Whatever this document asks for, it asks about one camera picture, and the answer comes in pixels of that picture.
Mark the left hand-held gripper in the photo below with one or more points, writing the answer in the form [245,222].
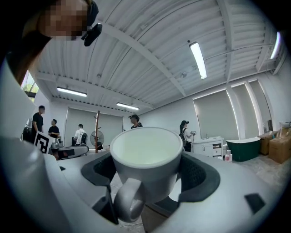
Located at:
[68,151]

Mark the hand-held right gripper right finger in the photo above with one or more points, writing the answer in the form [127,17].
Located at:
[227,200]

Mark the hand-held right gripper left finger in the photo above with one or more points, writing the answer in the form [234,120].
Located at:
[72,173]

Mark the white cup item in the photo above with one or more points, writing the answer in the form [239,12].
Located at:
[145,175]

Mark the white sink counter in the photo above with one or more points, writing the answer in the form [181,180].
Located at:
[208,146]

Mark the black standing fan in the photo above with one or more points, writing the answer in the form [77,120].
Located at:
[96,137]

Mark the wooden coat rack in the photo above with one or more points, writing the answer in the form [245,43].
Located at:
[98,127]

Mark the pink label bottle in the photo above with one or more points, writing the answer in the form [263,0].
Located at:
[228,157]

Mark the dark green bathtub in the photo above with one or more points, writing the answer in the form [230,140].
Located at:
[244,149]

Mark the ceiling tube light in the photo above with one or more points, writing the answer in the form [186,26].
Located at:
[275,45]
[127,106]
[71,92]
[198,60]

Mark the chrome faucet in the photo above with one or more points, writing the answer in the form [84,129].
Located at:
[207,136]

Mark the cardboard box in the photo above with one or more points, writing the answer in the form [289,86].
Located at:
[264,143]
[280,150]

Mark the window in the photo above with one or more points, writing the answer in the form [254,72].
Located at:
[29,87]

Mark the person's head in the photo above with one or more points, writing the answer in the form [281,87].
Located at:
[63,20]

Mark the black head-mounted camera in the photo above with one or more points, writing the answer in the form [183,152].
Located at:
[92,34]

